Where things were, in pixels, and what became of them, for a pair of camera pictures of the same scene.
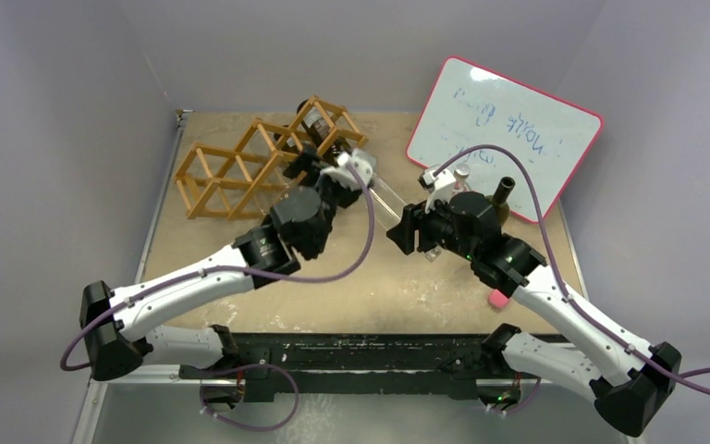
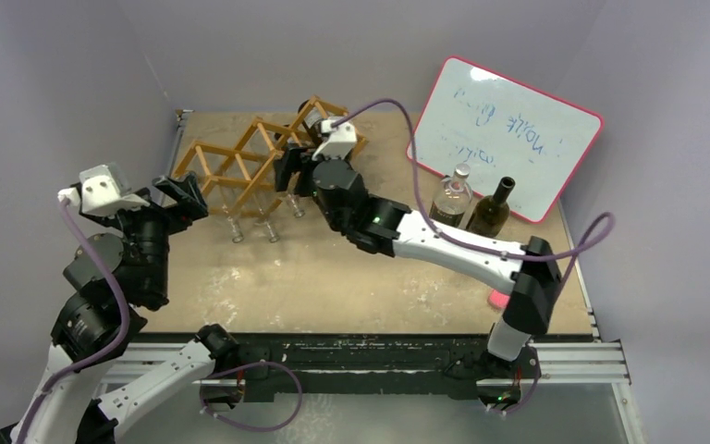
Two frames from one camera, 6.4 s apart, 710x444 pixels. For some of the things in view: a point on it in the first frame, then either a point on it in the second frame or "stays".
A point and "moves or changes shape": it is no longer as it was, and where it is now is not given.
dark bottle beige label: x=316 y=127 stays
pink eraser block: x=497 y=299 stays
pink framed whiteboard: x=467 y=104 stays
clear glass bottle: x=388 y=207 moves or changes shape
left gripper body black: x=333 y=192 -> x=152 y=226
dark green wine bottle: x=499 y=199 stays
